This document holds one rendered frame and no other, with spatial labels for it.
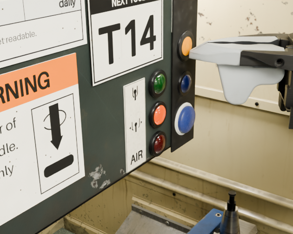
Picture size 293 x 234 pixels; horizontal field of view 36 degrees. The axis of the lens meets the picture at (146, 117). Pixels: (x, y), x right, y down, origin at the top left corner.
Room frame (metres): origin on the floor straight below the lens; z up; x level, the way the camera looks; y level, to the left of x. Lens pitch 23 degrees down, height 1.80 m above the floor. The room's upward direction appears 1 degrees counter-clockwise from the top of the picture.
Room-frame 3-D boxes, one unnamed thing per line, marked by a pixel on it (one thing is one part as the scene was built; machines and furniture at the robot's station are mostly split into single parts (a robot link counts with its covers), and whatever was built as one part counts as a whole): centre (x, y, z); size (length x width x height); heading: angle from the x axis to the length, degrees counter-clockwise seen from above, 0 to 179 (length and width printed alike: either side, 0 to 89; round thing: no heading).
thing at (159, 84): (0.41, -0.01, 1.66); 0.02 x 0.01 x 0.02; 143
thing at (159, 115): (0.41, -0.01, 1.63); 0.02 x 0.01 x 0.02; 143
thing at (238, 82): (0.43, -0.09, 1.67); 0.09 x 0.03 x 0.06; 83
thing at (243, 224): (0.80, -0.20, 1.21); 0.07 x 0.05 x 0.01; 53
